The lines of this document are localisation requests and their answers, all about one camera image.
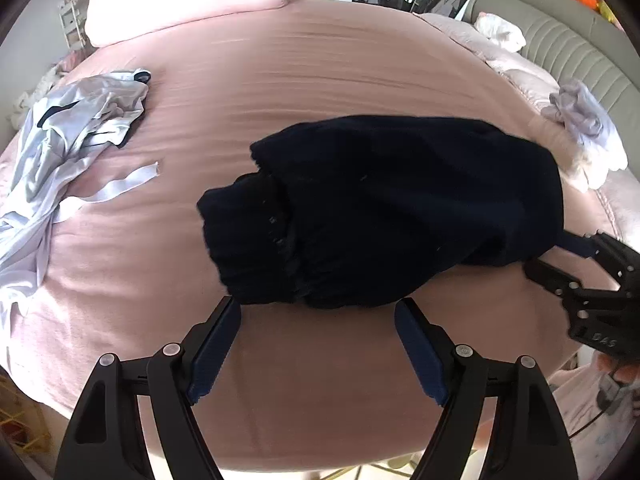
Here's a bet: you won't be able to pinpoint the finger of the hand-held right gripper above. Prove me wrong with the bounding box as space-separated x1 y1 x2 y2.
522 256 623 306
560 229 640 288

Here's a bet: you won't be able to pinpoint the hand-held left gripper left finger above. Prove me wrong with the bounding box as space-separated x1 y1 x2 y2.
52 296 243 480

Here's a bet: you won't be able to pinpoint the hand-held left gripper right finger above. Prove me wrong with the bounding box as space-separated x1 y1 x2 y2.
394 298 573 480

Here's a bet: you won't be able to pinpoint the navy pants with white stripes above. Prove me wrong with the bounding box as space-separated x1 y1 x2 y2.
196 114 566 310

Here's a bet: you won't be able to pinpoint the pile of light clothes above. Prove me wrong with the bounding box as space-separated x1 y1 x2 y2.
7 55 76 128

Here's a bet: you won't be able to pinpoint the person's right hand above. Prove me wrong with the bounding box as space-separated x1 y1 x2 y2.
597 357 640 386

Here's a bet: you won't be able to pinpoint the crumpled white garment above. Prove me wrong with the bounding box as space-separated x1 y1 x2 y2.
542 78 629 193

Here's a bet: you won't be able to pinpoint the bed with pink sheet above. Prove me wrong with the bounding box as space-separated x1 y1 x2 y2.
0 0 626 473

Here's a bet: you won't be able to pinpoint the pale pink quilt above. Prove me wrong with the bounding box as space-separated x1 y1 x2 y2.
415 10 640 241

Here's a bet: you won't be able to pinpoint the grey padded headboard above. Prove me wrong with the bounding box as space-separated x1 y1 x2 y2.
460 0 640 191

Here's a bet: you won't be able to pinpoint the small white cloth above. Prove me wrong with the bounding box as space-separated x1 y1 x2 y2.
472 11 527 52

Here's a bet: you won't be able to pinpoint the pale blue white shirt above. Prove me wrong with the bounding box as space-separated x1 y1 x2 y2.
0 67 161 321

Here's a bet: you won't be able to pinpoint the white shelf rack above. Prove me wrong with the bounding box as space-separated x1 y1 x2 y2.
57 0 93 51

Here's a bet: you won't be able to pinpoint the gold wire basket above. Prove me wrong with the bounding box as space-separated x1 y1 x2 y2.
0 370 51 461

